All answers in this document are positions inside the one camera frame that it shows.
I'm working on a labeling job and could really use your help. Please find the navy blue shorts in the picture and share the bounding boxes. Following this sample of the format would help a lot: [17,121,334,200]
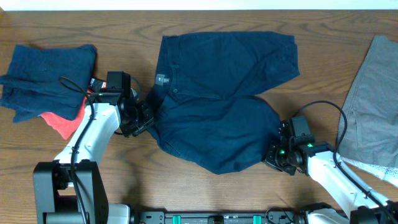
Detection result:
[146,31,300,174]

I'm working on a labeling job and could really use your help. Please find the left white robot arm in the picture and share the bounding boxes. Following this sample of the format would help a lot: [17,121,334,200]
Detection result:
[33,93,154,224]

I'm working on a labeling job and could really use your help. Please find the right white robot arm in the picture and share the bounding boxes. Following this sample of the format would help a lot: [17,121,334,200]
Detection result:
[262,118,397,223]

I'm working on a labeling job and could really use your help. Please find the folded red garment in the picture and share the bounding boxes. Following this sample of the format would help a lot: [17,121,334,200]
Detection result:
[40,100,85,140]

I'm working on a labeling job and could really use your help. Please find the grey shorts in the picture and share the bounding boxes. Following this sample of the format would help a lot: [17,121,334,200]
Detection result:
[339,35,397,167]

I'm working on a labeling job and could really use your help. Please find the folded navy garment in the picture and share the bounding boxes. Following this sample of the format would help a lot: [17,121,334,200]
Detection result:
[1,45,97,123]

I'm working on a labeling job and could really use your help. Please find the white patterned cloth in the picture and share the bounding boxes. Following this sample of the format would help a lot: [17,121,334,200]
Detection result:
[343,158,397,187]

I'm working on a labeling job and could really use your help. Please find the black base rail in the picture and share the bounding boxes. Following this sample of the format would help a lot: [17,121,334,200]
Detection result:
[129,207,349,224]

